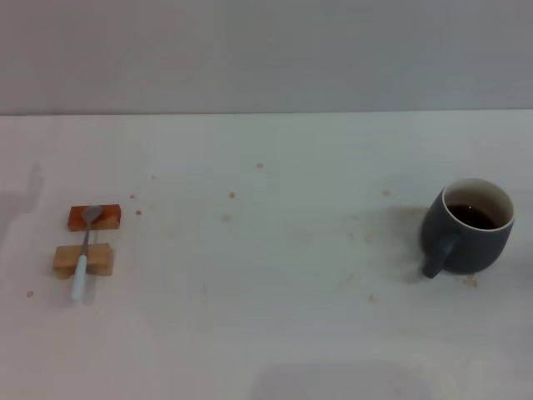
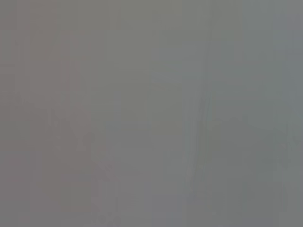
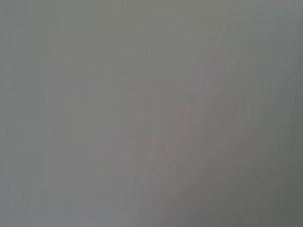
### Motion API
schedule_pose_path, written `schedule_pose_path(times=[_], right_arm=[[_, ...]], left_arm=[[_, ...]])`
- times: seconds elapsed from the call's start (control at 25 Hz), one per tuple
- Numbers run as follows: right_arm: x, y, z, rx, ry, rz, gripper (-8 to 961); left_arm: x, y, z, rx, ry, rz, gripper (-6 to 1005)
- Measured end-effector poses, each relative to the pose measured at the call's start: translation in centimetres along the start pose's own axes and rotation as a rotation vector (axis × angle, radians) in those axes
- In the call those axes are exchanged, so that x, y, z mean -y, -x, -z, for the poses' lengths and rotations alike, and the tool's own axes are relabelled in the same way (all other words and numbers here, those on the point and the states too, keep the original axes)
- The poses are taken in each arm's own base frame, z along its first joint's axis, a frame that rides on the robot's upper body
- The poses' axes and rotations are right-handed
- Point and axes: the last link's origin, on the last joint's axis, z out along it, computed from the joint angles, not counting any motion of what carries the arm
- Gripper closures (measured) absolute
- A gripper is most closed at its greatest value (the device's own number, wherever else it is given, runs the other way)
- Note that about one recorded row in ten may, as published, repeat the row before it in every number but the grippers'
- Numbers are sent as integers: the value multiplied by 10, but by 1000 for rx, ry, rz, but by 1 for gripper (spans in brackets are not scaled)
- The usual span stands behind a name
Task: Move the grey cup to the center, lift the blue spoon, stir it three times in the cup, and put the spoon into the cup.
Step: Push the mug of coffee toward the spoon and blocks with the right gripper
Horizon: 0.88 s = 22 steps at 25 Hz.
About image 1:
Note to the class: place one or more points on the reddish brown wooden block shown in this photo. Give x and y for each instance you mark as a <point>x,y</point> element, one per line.
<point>109,216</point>

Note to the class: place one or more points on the dark grey ceramic mug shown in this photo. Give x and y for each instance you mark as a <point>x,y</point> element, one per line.
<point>474,250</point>

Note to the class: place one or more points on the light wooden block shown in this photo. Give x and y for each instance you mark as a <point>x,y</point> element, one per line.
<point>99,256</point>

